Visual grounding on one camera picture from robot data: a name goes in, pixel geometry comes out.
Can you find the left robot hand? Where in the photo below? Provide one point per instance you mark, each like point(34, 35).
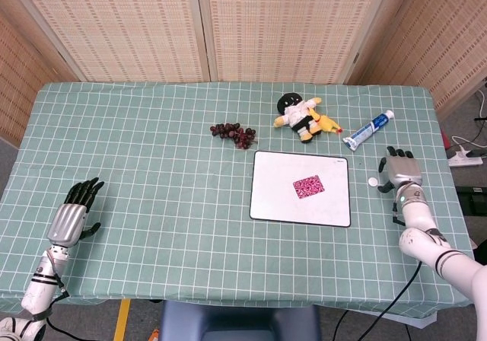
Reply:
point(69, 222)

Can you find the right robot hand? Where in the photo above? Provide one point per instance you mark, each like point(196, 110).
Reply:
point(405, 169)

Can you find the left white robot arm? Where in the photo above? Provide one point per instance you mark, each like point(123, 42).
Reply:
point(39, 282)

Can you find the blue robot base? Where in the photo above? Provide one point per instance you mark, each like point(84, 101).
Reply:
point(239, 321)

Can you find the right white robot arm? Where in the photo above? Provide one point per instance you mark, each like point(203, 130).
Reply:
point(430, 234)

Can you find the small white round disc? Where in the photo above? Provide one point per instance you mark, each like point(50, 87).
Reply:
point(372, 182)

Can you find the blue and white toothpaste tube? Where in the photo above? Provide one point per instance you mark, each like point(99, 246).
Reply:
point(367, 130)

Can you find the white power strip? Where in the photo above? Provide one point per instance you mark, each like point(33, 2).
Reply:
point(464, 158)

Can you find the yellow rubber chicken toy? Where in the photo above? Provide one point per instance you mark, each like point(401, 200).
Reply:
point(326, 123)

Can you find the plush doll with black head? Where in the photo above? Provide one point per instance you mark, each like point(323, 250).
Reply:
point(298, 116)

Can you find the green checkered tablecloth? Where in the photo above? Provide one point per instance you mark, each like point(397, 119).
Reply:
point(190, 204)

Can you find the dark red grape bunch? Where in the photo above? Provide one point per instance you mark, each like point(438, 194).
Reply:
point(234, 132)

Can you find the woven folding screen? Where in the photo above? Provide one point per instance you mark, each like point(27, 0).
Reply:
point(243, 25)

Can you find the white board with black edge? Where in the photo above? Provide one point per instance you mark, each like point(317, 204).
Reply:
point(300, 188)

